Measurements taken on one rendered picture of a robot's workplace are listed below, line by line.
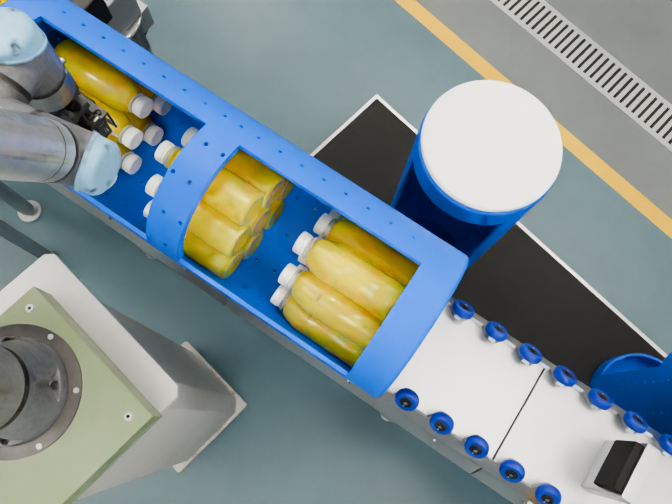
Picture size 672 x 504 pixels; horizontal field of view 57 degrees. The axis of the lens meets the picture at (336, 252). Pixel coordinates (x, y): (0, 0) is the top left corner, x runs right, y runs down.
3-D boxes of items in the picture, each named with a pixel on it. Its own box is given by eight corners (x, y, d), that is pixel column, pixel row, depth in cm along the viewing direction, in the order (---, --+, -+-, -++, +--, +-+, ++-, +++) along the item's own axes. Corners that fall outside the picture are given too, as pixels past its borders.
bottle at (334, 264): (384, 324, 97) (291, 262, 99) (385, 321, 104) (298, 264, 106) (408, 287, 97) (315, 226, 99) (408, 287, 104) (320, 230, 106)
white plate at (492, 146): (434, 66, 124) (433, 69, 125) (409, 193, 117) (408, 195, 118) (570, 95, 124) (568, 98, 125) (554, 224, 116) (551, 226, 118)
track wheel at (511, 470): (528, 477, 110) (530, 468, 111) (507, 462, 110) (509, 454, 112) (514, 488, 112) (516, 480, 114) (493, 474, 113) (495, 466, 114)
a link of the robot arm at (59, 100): (-1, 81, 86) (39, 39, 88) (15, 98, 91) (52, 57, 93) (41, 109, 86) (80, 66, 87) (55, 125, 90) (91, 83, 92)
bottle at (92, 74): (63, 31, 110) (142, 82, 108) (83, 46, 117) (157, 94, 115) (42, 63, 110) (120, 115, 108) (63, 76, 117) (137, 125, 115)
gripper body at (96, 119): (90, 162, 101) (61, 129, 90) (49, 134, 102) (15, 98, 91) (120, 127, 103) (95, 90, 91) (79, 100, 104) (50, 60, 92)
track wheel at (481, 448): (492, 452, 110) (494, 444, 112) (470, 437, 111) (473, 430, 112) (479, 464, 113) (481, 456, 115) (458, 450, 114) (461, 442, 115)
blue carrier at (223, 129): (373, 396, 117) (383, 405, 89) (14, 151, 127) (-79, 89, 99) (453, 272, 121) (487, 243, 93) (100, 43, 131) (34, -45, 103)
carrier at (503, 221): (383, 207, 210) (366, 288, 203) (431, 67, 125) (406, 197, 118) (465, 225, 209) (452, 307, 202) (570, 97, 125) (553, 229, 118)
